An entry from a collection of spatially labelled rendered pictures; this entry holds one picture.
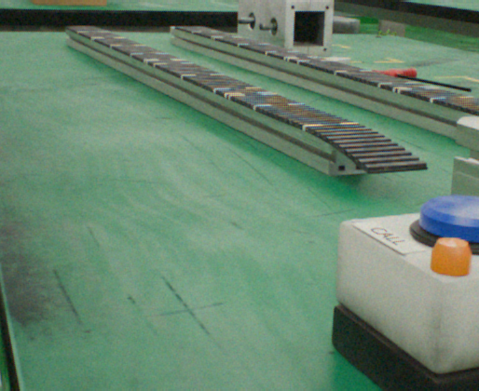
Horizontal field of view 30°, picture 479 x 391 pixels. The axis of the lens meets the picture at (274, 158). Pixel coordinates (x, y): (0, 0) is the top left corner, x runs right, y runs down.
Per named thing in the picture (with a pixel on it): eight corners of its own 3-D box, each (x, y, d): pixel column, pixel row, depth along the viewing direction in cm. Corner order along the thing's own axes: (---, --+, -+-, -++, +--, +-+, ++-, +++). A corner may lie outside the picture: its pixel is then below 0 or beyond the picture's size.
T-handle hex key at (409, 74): (365, 81, 125) (366, 69, 124) (411, 78, 129) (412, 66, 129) (445, 99, 112) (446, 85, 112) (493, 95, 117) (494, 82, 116)
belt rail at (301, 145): (65, 44, 156) (65, 27, 155) (88, 44, 157) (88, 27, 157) (328, 175, 71) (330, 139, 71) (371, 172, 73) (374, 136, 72)
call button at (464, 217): (399, 240, 38) (402, 195, 38) (475, 232, 40) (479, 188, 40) (455, 272, 35) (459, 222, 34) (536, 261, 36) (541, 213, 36)
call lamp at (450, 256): (421, 264, 34) (424, 234, 33) (455, 260, 34) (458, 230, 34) (445, 277, 32) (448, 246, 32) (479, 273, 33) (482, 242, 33)
